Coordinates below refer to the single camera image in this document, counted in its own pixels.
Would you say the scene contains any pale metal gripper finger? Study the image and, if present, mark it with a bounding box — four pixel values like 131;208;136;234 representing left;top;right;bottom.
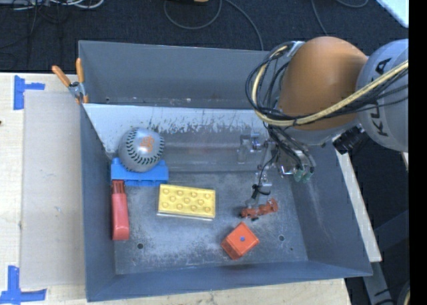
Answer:
245;184;263;212
256;162;274;196

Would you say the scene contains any red-brown toy train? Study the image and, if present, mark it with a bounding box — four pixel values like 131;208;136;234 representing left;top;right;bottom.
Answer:
240;197;279;222

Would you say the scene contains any orange cube with blue dot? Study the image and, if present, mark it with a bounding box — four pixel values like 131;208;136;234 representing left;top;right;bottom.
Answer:
220;222;260;261

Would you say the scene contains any grey metal bin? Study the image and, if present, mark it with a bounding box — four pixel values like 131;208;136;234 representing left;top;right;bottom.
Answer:
77;40;374;302

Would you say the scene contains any yellow studded flat block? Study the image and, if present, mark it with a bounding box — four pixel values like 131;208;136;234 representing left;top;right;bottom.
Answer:
156;184;217;222

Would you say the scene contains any blue studded toy block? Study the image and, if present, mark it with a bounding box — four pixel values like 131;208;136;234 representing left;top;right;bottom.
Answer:
110;157;169;188

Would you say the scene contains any grey baseball with orange print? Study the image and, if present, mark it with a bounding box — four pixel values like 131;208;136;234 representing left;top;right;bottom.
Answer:
117;127;165;174

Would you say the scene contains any pale wood flat board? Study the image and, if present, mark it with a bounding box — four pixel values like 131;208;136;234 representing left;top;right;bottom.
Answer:
19;91;86;290

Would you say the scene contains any black cylinder on white bracket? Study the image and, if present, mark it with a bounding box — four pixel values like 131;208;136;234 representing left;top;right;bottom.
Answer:
332;125;365;156

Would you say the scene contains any red plastic handle tool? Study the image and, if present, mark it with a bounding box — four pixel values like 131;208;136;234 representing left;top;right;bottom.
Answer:
111;180;131;242

